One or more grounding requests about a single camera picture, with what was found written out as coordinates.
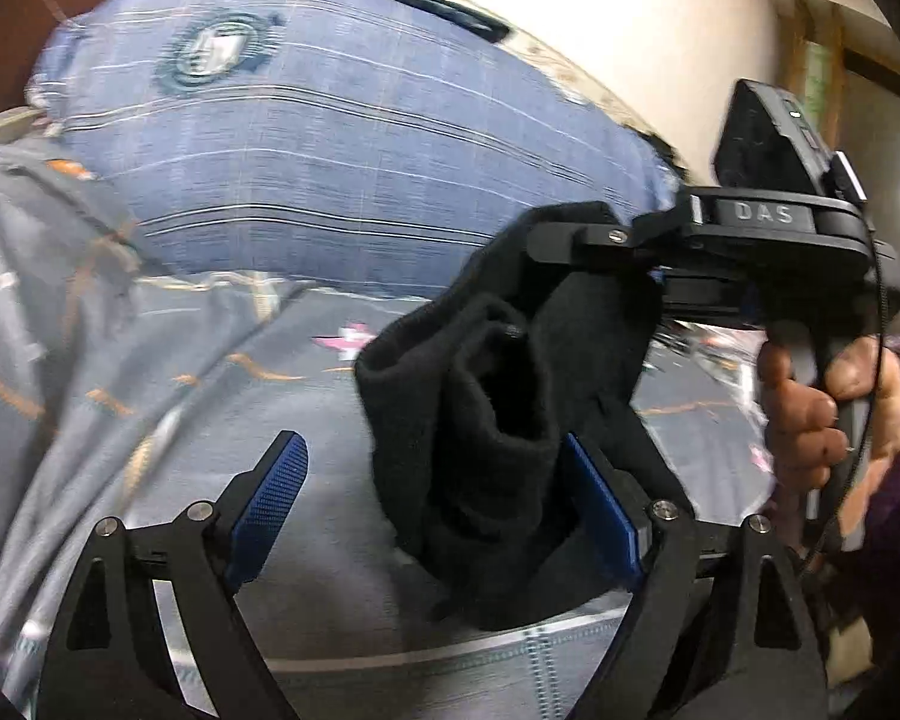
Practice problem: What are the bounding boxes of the black pants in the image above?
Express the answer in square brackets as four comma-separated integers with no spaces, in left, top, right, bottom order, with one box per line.
[354,202,777,631]

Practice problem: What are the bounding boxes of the beige power strip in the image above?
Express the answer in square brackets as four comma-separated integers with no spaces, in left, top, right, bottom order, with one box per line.
[0,109,42,143]

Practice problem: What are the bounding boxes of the person's right hand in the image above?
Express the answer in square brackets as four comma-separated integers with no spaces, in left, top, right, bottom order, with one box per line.
[757,334,900,518]

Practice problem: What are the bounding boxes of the grey star-print bedsheet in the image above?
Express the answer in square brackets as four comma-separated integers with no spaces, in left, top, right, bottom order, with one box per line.
[0,142,781,720]

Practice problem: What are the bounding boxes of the wooden door frame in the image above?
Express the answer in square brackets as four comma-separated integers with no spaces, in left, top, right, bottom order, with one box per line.
[765,0,900,151]

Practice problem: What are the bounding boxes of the brown headboard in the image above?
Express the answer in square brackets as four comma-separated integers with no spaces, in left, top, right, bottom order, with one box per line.
[0,0,121,121]

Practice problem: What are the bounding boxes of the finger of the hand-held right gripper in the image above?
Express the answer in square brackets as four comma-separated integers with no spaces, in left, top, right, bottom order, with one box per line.
[525,202,655,269]

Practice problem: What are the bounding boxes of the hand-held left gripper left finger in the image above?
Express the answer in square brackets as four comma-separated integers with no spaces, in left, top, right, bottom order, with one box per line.
[36,431,310,720]

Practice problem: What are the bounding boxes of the blue plaid pillow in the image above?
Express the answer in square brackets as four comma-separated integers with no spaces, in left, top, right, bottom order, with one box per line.
[26,0,683,293]

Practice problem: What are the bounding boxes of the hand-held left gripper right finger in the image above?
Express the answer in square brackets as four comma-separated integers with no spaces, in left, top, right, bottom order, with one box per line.
[562,431,830,720]

